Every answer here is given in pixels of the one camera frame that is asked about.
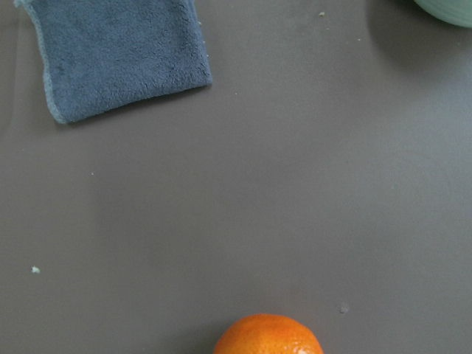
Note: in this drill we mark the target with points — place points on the orange fruit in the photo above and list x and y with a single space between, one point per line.
268 333

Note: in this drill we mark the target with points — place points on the mint green bowl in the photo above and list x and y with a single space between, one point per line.
456 12

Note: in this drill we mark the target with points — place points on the grey folded cloth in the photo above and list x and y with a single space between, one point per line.
102 55

